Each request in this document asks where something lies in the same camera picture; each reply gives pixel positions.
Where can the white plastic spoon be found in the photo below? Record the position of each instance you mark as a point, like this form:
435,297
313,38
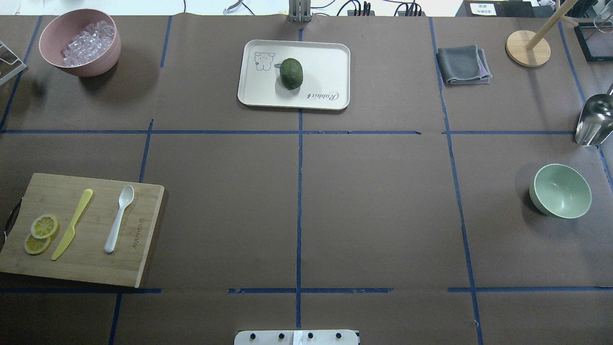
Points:
125,199

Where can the mint green bowl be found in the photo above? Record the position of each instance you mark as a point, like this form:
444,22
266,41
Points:
560,191

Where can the pink bowl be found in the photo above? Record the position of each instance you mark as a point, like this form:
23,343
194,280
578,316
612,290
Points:
63,28

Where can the cream rabbit tray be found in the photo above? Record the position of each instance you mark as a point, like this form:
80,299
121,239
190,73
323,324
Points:
326,67

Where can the folded grey cloth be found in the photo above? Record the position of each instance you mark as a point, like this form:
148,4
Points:
463,65

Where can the bamboo cutting board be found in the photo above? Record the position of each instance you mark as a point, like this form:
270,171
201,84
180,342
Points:
85,259

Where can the yellow plastic knife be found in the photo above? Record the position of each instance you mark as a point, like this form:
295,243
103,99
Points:
69,234

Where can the clear ice cubes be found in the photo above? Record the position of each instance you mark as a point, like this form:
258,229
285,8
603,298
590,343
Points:
94,40

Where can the wooden mug tree stand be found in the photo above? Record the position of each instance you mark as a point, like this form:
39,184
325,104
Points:
530,49

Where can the upper lemon slice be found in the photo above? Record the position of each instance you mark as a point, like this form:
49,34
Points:
44,226

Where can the lemon slice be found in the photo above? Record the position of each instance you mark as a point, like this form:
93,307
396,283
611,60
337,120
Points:
36,246
44,226

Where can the lower lemon slice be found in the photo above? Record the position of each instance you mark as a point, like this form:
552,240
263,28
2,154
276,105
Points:
36,246

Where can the metal ice scoop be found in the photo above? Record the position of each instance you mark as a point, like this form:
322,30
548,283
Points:
595,122

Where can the black metal tray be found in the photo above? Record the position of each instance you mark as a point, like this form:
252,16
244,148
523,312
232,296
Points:
595,40

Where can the aluminium frame post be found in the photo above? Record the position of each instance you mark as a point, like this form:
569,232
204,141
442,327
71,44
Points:
299,11

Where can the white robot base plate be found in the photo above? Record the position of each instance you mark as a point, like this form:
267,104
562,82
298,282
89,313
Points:
298,337

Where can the white wire cup rack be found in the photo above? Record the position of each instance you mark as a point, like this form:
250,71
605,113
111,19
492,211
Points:
10,64

